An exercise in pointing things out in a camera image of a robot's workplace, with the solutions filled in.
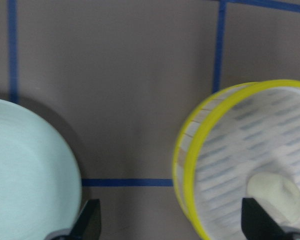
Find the white steamed bun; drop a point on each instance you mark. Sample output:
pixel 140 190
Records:
pixel 277 194

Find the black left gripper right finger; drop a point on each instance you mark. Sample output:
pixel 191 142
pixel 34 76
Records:
pixel 257 224

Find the mint green plate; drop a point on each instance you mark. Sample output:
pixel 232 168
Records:
pixel 40 182

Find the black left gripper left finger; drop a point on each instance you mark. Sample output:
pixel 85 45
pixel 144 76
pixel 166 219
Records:
pixel 88 224

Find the yellow steamer bottom layer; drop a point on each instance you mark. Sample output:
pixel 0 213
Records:
pixel 234 134

